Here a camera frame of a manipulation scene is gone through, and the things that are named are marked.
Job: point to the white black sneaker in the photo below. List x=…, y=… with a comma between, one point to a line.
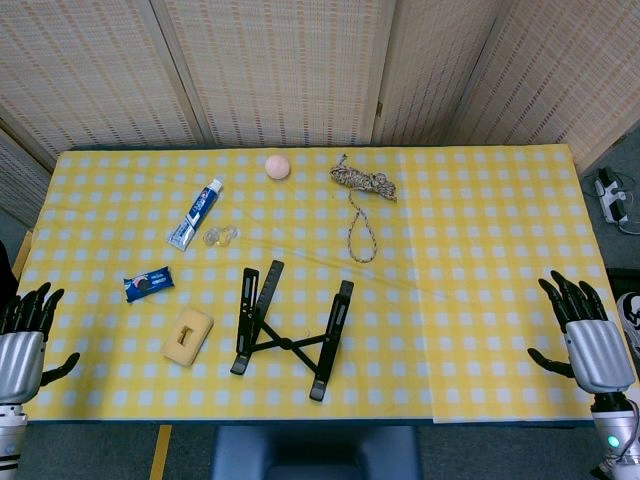
x=631, y=320

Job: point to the blue white toothpaste tube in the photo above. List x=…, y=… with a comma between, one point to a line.
x=197, y=212

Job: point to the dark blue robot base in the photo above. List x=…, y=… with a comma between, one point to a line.
x=315, y=450

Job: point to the bamboo folding screen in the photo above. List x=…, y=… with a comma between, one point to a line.
x=275, y=75

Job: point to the blue cookie packet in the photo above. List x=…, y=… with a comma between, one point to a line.
x=150, y=285

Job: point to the yellow sponge with cutout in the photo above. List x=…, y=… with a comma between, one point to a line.
x=197, y=325

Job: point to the yellow checked tablecloth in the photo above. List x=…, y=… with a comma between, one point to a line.
x=475, y=300

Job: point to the yellow floor tape strip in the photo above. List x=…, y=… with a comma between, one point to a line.
x=161, y=450

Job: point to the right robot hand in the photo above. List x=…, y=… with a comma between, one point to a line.
x=597, y=350

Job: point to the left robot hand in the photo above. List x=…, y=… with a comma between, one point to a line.
x=20, y=355

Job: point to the clear plastic piece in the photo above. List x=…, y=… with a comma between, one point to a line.
x=220, y=236

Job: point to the black folding laptop stand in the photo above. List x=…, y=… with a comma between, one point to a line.
x=282, y=344

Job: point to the power strip with cables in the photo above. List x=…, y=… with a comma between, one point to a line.
x=610, y=197

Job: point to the pink ball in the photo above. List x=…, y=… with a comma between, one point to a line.
x=278, y=166

